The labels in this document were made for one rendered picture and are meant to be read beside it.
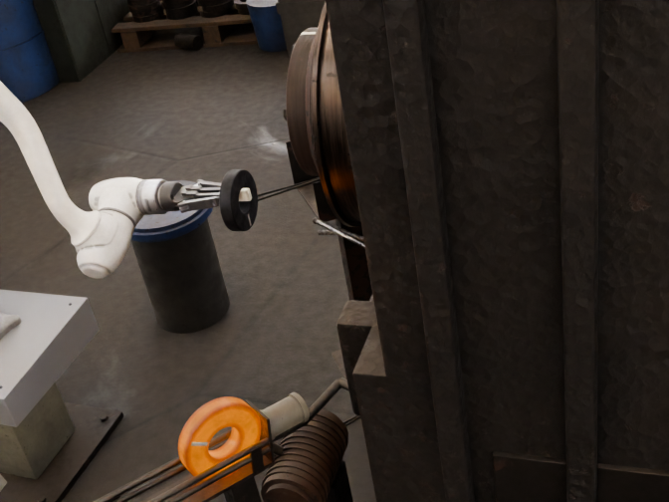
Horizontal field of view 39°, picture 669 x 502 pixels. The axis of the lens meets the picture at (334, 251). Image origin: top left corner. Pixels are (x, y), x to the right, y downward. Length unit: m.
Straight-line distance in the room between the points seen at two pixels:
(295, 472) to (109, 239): 0.82
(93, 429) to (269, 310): 0.71
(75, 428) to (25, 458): 0.22
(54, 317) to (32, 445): 0.38
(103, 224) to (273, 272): 1.11
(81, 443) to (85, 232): 0.76
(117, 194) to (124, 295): 1.05
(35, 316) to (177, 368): 0.58
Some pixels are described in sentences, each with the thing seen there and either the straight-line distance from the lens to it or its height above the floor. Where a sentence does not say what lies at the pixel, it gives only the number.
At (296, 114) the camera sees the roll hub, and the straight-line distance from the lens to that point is 1.69.
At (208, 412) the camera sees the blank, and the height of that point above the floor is 0.78.
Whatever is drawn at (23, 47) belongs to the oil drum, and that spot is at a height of 0.28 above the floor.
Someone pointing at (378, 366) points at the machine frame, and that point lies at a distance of 1.53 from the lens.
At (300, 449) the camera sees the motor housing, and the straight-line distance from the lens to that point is 1.90.
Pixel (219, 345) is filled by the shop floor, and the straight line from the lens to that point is 3.08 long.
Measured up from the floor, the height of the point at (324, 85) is 1.24.
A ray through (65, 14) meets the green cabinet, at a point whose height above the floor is 0.37.
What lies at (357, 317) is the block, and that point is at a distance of 1.75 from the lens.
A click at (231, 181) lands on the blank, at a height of 0.79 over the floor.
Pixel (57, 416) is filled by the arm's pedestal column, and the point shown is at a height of 0.12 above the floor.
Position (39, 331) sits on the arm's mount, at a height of 0.45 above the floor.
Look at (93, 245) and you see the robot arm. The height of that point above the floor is 0.71.
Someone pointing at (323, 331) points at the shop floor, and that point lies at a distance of 3.03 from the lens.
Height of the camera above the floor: 1.87
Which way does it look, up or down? 33 degrees down
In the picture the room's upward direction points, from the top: 10 degrees counter-clockwise
